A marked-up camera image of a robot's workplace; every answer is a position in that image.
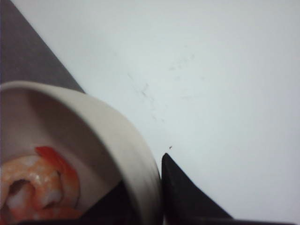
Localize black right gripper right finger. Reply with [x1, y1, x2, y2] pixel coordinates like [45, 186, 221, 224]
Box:
[161, 152, 235, 225]

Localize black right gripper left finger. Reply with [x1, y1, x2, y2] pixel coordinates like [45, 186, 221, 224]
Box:
[81, 180, 139, 225]

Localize beige ribbed bowl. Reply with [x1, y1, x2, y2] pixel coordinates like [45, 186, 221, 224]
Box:
[0, 81, 163, 225]

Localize cooked orange shrimp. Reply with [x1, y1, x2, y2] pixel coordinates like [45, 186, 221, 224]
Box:
[0, 146, 83, 224]

